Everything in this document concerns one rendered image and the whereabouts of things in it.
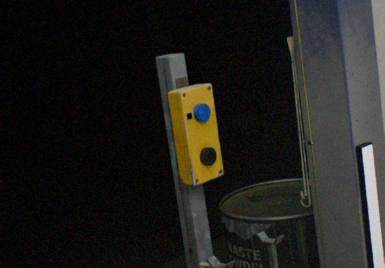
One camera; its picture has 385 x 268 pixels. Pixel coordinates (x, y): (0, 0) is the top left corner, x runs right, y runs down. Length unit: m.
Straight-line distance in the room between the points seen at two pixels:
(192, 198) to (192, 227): 0.08
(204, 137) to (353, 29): 0.59
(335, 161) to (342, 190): 0.10
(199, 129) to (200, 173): 0.12
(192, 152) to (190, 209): 0.19
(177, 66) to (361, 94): 0.61
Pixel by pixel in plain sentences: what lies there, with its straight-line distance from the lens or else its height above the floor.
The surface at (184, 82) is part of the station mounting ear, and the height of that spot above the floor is 1.56.
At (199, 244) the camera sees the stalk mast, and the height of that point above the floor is 1.11.
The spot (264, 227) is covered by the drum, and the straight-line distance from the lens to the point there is 2.93.
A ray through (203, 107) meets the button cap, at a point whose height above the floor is 1.50.
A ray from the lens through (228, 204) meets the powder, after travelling 3.21.
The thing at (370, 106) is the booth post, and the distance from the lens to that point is 2.30.
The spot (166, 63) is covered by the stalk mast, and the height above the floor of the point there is 1.62.
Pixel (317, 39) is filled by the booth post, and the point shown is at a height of 1.61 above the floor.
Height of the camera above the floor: 1.78
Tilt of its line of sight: 10 degrees down
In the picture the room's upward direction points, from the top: 8 degrees counter-clockwise
